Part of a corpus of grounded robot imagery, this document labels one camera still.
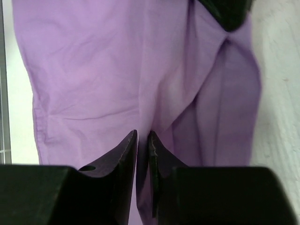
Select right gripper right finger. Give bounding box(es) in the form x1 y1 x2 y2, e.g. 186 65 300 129
147 132 298 225

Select purple trousers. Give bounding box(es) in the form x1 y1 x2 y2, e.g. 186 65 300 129
12 0 261 225

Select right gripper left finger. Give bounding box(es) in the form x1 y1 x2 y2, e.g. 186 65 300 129
0 130 137 225

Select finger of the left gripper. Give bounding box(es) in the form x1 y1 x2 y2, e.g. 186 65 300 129
196 0 252 32

